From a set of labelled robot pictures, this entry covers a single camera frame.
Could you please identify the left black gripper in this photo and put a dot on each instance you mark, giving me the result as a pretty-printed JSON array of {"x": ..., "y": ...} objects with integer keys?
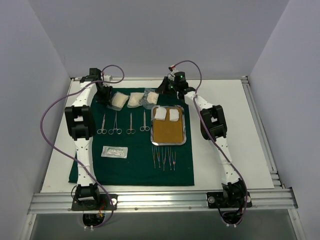
[{"x": 103, "y": 93}]

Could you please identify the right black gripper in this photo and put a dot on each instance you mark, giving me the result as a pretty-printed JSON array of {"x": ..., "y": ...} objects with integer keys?
[{"x": 163, "y": 87}]

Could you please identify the white gauze pad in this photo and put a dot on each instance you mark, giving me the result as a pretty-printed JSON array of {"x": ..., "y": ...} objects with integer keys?
[
  {"x": 118, "y": 101},
  {"x": 134, "y": 99}
]

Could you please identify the white gauze square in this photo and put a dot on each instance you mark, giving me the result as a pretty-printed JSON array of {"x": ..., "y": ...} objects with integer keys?
[{"x": 160, "y": 113}]

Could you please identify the foil packet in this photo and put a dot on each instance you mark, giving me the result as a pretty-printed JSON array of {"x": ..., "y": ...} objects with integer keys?
[{"x": 149, "y": 99}]

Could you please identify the small pointed silver scissors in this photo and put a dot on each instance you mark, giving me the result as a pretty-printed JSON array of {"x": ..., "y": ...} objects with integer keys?
[{"x": 102, "y": 130}]

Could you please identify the silver scalpel handle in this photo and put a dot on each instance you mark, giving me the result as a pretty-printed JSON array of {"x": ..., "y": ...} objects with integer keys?
[{"x": 144, "y": 127}]

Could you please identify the silver instrument tray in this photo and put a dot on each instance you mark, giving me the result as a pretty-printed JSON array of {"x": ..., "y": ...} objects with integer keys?
[{"x": 152, "y": 135}]

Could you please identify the white green suture packet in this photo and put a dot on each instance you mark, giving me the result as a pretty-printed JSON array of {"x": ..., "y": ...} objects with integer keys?
[{"x": 114, "y": 152}]

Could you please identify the green surgical cloth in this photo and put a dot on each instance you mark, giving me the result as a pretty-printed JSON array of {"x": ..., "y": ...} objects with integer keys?
[{"x": 138, "y": 168}]

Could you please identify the curved pointed silver tweezers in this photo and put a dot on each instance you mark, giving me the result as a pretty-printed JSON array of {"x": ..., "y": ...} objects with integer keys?
[{"x": 158, "y": 156}]

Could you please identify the serrated silver tissue forceps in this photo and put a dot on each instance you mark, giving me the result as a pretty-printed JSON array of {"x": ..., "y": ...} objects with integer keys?
[{"x": 174, "y": 160}]

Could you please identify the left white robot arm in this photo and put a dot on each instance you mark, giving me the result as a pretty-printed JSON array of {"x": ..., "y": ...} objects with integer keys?
[{"x": 81, "y": 127}]

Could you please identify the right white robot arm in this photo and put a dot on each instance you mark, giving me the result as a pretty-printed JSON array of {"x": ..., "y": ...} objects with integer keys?
[{"x": 213, "y": 127}]

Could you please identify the tan silicone suture pad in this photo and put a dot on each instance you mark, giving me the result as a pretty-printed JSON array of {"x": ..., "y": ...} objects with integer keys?
[{"x": 167, "y": 131}]

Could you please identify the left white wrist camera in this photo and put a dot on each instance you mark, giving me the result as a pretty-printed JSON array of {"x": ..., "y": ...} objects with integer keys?
[{"x": 108, "y": 78}]

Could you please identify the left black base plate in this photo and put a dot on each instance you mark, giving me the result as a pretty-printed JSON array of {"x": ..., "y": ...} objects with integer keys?
[{"x": 90, "y": 204}]

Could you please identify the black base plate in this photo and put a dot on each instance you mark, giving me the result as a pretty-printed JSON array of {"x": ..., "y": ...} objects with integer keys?
[
  {"x": 90, "y": 204},
  {"x": 220, "y": 200}
]

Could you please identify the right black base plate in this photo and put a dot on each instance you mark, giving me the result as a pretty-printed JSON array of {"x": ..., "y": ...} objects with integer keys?
[{"x": 220, "y": 200}]

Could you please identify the aluminium right side rail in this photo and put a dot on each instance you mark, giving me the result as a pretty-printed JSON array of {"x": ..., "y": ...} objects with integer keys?
[{"x": 277, "y": 183}]

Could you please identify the aluminium rail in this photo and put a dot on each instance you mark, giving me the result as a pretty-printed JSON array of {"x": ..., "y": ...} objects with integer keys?
[
  {"x": 277, "y": 183},
  {"x": 165, "y": 201}
]

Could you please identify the aluminium front rail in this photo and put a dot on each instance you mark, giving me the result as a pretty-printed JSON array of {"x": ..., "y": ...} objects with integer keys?
[{"x": 165, "y": 201}]

